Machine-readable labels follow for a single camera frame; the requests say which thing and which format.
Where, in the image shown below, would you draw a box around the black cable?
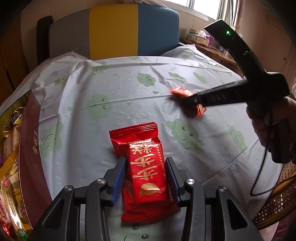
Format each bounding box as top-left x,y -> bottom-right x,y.
249,115 -> 282,197

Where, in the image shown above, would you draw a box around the wooden side shelf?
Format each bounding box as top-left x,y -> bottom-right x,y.
179,38 -> 243,77

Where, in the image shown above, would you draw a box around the wicker chair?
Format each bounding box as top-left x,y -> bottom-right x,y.
253,162 -> 295,230

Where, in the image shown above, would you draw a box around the black rolled mat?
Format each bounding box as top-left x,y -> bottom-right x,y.
36,16 -> 53,65

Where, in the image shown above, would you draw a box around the small red foil candy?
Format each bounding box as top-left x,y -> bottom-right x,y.
169,86 -> 207,118

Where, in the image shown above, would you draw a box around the gold tin snack box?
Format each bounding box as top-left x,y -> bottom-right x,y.
1,91 -> 52,240

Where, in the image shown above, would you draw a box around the person's right hand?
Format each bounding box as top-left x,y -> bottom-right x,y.
246,97 -> 295,164

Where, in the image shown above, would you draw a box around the white green-patterned tablecloth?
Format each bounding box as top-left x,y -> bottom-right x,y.
0,44 -> 284,241

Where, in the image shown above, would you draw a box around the tissue box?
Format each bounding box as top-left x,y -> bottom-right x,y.
188,29 -> 214,48

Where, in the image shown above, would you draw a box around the grey yellow blue sofa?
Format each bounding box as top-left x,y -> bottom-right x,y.
49,4 -> 179,60

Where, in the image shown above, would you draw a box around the wooden cabinet panels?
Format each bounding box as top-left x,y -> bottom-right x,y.
0,0 -> 30,102

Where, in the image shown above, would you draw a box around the red rice cake packet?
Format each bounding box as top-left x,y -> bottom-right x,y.
109,122 -> 179,224

